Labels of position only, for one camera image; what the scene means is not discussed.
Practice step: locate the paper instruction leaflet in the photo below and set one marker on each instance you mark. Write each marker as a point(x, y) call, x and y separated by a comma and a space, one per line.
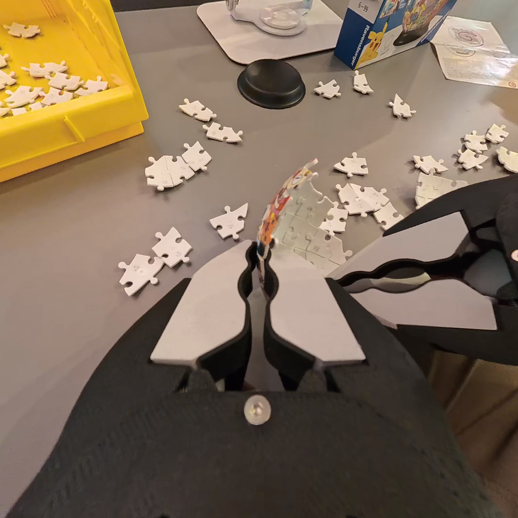
point(473, 52)

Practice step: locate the printed puzzle box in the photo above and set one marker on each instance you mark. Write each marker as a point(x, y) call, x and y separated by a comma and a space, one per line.
point(364, 36)

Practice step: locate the white puzzle pieces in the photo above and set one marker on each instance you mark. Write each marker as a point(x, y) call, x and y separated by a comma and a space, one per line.
point(230, 220)

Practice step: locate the small curved puzzle section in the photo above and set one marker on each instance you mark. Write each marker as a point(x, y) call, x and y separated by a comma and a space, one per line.
point(437, 186)

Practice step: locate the assembled white puzzle section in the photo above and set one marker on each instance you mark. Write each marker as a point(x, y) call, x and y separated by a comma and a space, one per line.
point(307, 226)

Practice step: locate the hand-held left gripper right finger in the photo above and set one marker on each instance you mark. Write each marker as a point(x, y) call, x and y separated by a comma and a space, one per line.
point(315, 319)

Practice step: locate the black round stand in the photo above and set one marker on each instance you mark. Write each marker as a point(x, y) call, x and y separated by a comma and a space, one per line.
point(271, 85)

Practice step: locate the pile of puzzle pieces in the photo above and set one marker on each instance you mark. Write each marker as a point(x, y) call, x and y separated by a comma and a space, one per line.
point(56, 81)

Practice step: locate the white lamp base plate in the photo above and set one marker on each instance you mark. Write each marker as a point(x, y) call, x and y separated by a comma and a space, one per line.
point(243, 40)

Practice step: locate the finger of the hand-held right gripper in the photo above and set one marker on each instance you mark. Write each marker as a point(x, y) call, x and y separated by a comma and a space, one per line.
point(417, 238)
point(437, 307)

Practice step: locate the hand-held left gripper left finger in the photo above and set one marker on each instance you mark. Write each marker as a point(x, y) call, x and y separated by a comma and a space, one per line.
point(198, 323)

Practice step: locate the yellow plastic bin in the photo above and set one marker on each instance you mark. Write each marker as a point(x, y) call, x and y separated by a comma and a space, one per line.
point(101, 121)

